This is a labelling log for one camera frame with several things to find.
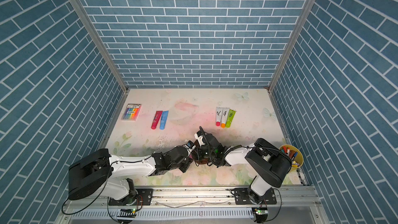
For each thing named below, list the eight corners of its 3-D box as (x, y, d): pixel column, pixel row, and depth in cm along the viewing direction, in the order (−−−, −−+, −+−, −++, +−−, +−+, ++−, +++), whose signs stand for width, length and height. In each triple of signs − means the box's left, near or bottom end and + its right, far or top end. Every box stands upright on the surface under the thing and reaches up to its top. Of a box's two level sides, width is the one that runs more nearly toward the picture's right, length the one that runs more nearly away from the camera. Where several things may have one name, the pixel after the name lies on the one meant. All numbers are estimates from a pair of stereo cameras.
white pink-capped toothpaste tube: (213, 125, 102) (213, 123, 100) (216, 108, 111) (216, 106, 110) (220, 126, 101) (220, 124, 100) (222, 109, 111) (223, 107, 109)
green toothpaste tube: (223, 126, 102) (223, 124, 100) (229, 110, 111) (230, 108, 109) (230, 128, 101) (230, 127, 99) (236, 112, 109) (236, 110, 108)
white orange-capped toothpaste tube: (217, 126, 101) (217, 124, 100) (223, 108, 111) (223, 106, 110) (224, 128, 101) (225, 126, 99) (229, 110, 110) (229, 108, 109)
